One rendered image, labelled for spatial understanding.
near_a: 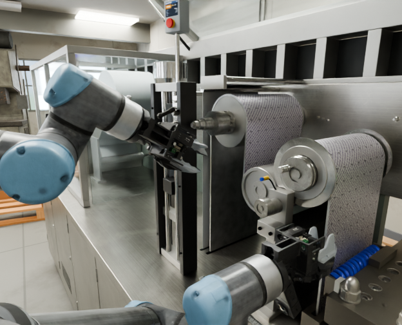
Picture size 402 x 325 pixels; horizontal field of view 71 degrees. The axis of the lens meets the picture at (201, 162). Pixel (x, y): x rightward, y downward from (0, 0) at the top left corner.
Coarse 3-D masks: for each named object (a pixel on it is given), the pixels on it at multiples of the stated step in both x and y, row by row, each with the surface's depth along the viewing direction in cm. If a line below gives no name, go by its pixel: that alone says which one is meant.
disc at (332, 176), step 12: (288, 144) 62; (300, 144) 59; (312, 144) 57; (276, 156) 65; (324, 156) 55; (276, 168) 65; (276, 180) 66; (324, 192) 56; (300, 204) 61; (312, 204) 59
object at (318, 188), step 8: (288, 152) 62; (296, 152) 60; (304, 152) 58; (312, 152) 57; (280, 160) 64; (312, 160) 57; (320, 160) 56; (320, 168) 56; (280, 176) 64; (320, 176) 56; (320, 184) 56; (296, 192) 61; (304, 192) 60; (312, 192) 58; (320, 192) 57
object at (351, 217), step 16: (352, 192) 62; (368, 192) 67; (336, 208) 59; (352, 208) 64; (368, 208) 69; (336, 224) 60; (352, 224) 65; (368, 224) 71; (336, 240) 62; (352, 240) 67; (368, 240) 73; (336, 256) 63; (352, 256) 69
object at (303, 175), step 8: (288, 160) 60; (296, 160) 58; (304, 160) 57; (296, 168) 59; (304, 168) 57; (312, 168) 56; (288, 176) 60; (296, 176) 59; (304, 176) 57; (312, 176) 56; (288, 184) 61; (296, 184) 59; (304, 184) 57; (312, 184) 57
